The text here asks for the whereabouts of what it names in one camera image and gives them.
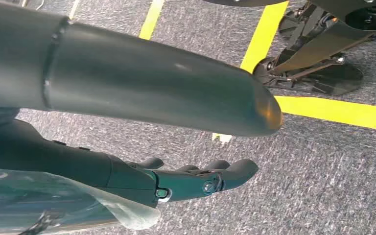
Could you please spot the black robot right foot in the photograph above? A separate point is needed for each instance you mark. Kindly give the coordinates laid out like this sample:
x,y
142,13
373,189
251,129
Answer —
x,y
334,79

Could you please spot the black robot foot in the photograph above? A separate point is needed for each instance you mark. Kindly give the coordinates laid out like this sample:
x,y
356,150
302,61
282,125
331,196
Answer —
x,y
288,26
334,79

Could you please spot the black robot left foot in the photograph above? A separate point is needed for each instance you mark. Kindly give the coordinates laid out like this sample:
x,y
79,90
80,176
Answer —
x,y
288,26

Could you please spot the clear plastic wrap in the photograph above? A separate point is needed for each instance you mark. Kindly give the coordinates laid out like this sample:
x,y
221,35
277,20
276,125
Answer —
x,y
61,207

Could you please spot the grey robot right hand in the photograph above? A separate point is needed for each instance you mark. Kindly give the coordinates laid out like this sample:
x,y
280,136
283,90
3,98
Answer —
x,y
142,77

